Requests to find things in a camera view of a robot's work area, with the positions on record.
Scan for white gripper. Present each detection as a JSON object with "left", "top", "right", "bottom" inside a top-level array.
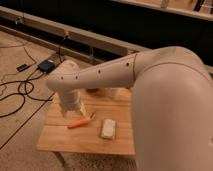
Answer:
[{"left": 58, "top": 90, "right": 86, "bottom": 119}]

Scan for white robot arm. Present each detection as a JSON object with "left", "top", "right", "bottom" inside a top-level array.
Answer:
[{"left": 47, "top": 46, "right": 213, "bottom": 171}]

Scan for wooden table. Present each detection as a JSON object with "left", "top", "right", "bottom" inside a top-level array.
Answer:
[{"left": 37, "top": 88, "right": 135, "bottom": 156}]

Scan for white sponge block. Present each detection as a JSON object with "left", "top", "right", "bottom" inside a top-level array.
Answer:
[{"left": 101, "top": 119, "right": 116, "bottom": 139}]

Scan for white paper cup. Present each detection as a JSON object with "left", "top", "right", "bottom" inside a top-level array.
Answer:
[{"left": 108, "top": 88, "right": 120, "bottom": 98}]

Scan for black box on floor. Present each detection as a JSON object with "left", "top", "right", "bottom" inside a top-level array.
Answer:
[{"left": 38, "top": 60, "right": 55, "bottom": 73}]

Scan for small black device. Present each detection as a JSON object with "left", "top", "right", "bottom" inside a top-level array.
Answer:
[{"left": 16, "top": 64, "right": 30, "bottom": 72}]

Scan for black floor cable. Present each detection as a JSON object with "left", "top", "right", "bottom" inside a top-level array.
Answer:
[{"left": 0, "top": 46, "right": 56, "bottom": 119}]

